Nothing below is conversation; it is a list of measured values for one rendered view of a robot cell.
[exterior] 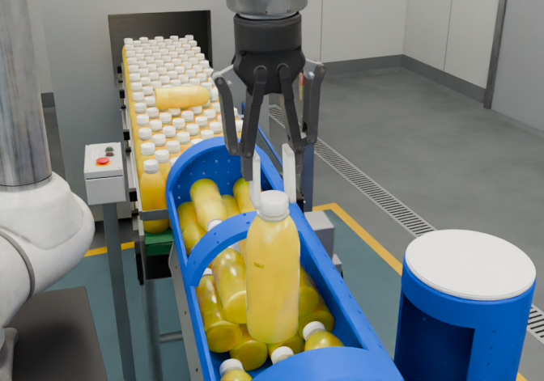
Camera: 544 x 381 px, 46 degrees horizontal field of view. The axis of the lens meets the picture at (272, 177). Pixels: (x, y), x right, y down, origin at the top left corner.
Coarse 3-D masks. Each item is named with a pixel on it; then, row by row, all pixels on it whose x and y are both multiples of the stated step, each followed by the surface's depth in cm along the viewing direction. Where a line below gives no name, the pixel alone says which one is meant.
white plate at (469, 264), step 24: (432, 240) 151; (456, 240) 151; (480, 240) 151; (504, 240) 151; (408, 264) 142; (432, 264) 141; (456, 264) 141; (480, 264) 141; (504, 264) 141; (528, 264) 141; (456, 288) 133; (480, 288) 133; (504, 288) 133; (528, 288) 134
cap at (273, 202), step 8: (264, 192) 82; (272, 192) 82; (280, 192) 82; (264, 200) 80; (272, 200) 80; (280, 200) 80; (288, 200) 81; (264, 208) 80; (272, 208) 79; (280, 208) 79
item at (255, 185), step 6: (258, 156) 77; (258, 162) 77; (258, 168) 77; (258, 174) 77; (258, 180) 78; (252, 186) 79; (258, 186) 78; (252, 192) 80; (258, 192) 78; (252, 198) 80; (258, 198) 79; (258, 204) 79
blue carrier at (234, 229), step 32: (192, 160) 157; (224, 160) 160; (224, 192) 163; (224, 224) 120; (192, 256) 121; (320, 256) 112; (192, 288) 117; (320, 288) 131; (192, 320) 114; (352, 320) 95; (224, 352) 123; (320, 352) 86; (352, 352) 87; (384, 352) 93
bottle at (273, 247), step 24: (264, 216) 80; (288, 216) 82; (264, 240) 80; (288, 240) 80; (264, 264) 81; (288, 264) 81; (264, 288) 82; (288, 288) 83; (264, 312) 84; (288, 312) 85; (264, 336) 86; (288, 336) 86
